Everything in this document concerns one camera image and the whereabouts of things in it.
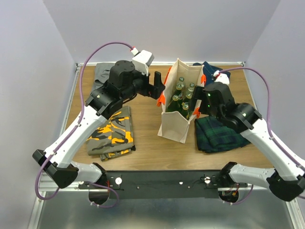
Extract dark blue folded jeans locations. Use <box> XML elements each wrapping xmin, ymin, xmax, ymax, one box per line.
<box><xmin>193</xmin><ymin>62</ymin><xmax>222</xmax><ymax>85</ymax></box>

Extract aluminium rail frame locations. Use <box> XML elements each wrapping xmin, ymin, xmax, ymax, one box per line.
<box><xmin>27</xmin><ymin>62</ymin><xmax>305</xmax><ymax>229</ymax></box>

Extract beige canvas tote bag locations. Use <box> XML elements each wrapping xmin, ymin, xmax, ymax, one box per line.
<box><xmin>157</xmin><ymin>59</ymin><xmax>206</xmax><ymax>144</ymax></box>

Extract green plaid folded cloth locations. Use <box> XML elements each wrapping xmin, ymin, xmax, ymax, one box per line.
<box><xmin>194</xmin><ymin>116</ymin><xmax>250</xmax><ymax>153</ymax></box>

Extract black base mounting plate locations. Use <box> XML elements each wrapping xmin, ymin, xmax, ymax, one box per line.
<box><xmin>78</xmin><ymin>169</ymin><xmax>248</xmax><ymax>200</ymax></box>

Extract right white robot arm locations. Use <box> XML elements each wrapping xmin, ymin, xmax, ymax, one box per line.
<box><xmin>190</xmin><ymin>82</ymin><xmax>305</xmax><ymax>202</ymax></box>

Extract orange camouflage folded pants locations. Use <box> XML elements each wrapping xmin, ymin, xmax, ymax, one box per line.
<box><xmin>85</xmin><ymin>105</ymin><xmax>136</xmax><ymax>161</ymax></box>

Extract grey folded shorts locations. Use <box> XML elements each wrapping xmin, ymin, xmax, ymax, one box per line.
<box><xmin>92</xmin><ymin>62</ymin><xmax>114</xmax><ymax>91</ymax></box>

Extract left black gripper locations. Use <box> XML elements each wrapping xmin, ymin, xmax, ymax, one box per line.
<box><xmin>121</xmin><ymin>65</ymin><xmax>165</xmax><ymax>101</ymax></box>

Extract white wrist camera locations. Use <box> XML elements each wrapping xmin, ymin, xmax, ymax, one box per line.
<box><xmin>131</xmin><ymin>47</ymin><xmax>154</xmax><ymax>75</ymax></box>
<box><xmin>213</xmin><ymin>71</ymin><xmax>230</xmax><ymax>85</ymax></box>

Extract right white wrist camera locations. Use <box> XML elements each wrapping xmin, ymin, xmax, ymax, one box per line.
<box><xmin>213</xmin><ymin>71</ymin><xmax>230</xmax><ymax>85</ymax></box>

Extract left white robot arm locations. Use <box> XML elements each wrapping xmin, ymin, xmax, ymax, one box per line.
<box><xmin>32</xmin><ymin>60</ymin><xmax>165</xmax><ymax>188</ymax></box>

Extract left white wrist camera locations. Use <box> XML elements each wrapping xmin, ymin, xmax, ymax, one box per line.
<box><xmin>131</xmin><ymin>47</ymin><xmax>154</xmax><ymax>75</ymax></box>

